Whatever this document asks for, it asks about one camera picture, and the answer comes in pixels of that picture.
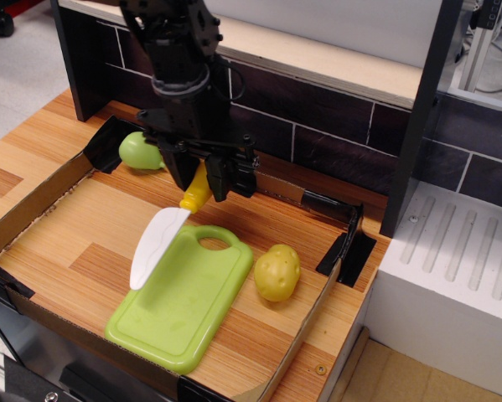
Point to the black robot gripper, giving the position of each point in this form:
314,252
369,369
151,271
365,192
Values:
188,133

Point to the yellow handled white toy knife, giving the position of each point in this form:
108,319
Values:
163,227

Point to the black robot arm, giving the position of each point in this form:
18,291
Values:
180,39

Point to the green plastic cutting board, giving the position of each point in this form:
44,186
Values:
173,318

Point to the cardboard fence with black tape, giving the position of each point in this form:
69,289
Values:
83,206

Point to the green toy pear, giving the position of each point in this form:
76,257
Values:
137,153

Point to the yellow toy potato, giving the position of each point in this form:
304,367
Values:
276,273

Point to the black caster wheel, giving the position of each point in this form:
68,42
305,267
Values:
6,24

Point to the white dish drainer sink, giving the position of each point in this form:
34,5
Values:
437,296

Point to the dark frame wooden shelf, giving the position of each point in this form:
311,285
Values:
354,117

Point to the aluminium profile post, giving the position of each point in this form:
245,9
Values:
487,21

